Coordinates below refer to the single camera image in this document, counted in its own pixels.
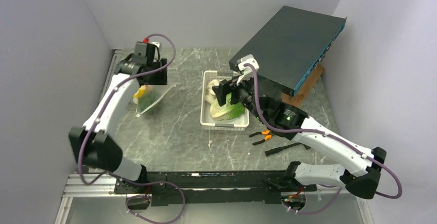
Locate polka dot zip top bag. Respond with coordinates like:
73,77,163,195
132,83,178,117

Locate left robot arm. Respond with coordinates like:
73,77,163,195
68,40,167,193

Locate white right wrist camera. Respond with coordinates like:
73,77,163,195
237,54,259,85

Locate orange handled pliers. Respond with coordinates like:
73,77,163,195
248,129,273,146

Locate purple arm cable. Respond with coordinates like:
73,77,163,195
244,62,404,216
76,33,187,224

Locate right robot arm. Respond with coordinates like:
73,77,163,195
211,79,387,199

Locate dark green cucumber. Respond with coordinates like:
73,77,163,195
138,91,161,113

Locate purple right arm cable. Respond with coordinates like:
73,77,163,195
244,62,404,216

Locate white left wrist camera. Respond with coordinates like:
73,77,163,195
143,38,161,49

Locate white perforated plastic basket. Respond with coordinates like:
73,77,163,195
200,71,249,131

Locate white garlic cluster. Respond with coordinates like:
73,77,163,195
205,79,220,104

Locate green white cabbage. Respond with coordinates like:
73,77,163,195
209,100,245,120

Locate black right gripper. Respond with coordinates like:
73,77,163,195
212,71,267,122

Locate wooden cutting board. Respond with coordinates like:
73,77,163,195
281,65,324,108

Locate black hammer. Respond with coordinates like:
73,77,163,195
264,142,311,157

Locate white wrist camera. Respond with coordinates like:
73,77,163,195
237,54,259,85
143,38,161,49

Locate yellow lemon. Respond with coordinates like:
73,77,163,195
132,85,153,104

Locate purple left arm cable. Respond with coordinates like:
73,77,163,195
76,33,187,224

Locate aluminium frame profile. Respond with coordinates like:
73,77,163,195
54,49,123,224

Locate dark network switch box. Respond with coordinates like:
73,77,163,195
229,6,347,97

